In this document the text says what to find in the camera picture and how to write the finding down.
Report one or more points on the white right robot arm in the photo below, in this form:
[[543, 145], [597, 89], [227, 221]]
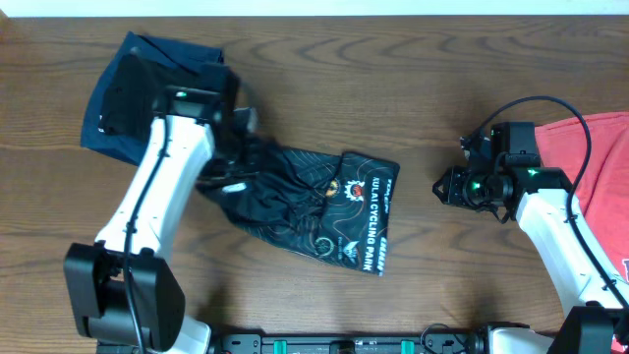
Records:
[[593, 296]]

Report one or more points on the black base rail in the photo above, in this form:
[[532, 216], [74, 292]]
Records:
[[436, 338]]

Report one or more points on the folded black garment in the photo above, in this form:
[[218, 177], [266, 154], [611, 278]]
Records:
[[127, 107]]

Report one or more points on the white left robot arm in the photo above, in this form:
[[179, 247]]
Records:
[[121, 288]]

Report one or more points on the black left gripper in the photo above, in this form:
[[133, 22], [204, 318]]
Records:
[[235, 148]]

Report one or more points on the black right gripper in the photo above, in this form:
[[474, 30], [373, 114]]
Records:
[[452, 194]]

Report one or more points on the red t-shirt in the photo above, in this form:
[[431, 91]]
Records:
[[603, 190]]

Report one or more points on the black patterned sports jersey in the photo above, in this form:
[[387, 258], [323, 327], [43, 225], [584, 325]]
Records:
[[332, 208]]

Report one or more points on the folded navy blue garment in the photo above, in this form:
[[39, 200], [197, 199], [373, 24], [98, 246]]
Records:
[[187, 65]]

